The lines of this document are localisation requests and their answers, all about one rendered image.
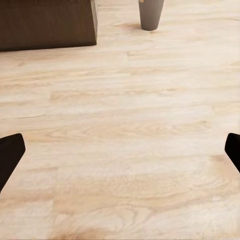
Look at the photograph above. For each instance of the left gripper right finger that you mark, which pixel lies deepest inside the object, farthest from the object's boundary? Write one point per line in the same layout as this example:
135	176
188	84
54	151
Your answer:
232	148

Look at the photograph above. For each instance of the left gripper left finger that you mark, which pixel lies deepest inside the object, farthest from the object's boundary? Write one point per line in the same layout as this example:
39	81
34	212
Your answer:
12	149

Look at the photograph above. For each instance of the cabinet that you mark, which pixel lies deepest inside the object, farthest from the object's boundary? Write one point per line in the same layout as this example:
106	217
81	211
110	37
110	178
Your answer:
44	24

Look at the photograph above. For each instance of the trash can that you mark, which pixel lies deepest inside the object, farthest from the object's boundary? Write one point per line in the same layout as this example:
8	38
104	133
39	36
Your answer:
150	12

